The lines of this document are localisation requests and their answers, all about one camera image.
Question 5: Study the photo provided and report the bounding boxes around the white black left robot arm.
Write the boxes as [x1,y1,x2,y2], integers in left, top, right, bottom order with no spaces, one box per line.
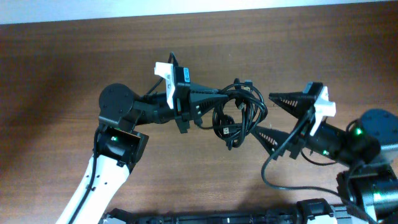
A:
[57,83,192,223]

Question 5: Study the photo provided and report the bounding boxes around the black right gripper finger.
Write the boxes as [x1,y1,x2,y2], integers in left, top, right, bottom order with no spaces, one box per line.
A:
[251,126,290,156]
[269,92,314,119]

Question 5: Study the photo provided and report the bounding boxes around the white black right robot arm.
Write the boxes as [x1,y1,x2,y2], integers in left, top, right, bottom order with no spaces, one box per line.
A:
[255,89,397,223]

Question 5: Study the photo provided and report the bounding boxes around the black USB cable bundle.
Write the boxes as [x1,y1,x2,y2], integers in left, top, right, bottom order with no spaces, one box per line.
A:
[195,78,269,151]

